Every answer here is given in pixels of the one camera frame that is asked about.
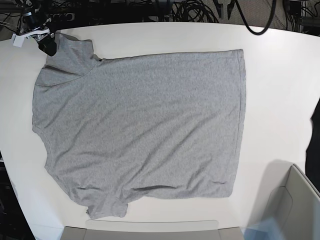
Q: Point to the grey T-shirt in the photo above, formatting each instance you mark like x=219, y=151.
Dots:
x=166, y=126

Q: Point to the grey bin at bottom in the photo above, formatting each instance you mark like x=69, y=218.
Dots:
x=124, y=230

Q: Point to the grey bin at right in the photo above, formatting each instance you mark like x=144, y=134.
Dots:
x=293, y=210

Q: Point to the black garment at edge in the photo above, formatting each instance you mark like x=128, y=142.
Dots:
x=312, y=163

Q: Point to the blue translucent object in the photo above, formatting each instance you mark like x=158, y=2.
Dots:
x=262, y=228

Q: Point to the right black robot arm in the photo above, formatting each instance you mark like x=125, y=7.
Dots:
x=30, y=6

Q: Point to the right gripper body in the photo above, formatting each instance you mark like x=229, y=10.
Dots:
x=36, y=26

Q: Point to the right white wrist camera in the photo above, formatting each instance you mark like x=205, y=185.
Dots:
x=17, y=40

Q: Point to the grey bin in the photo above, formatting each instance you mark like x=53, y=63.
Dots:
x=124, y=230
x=293, y=210

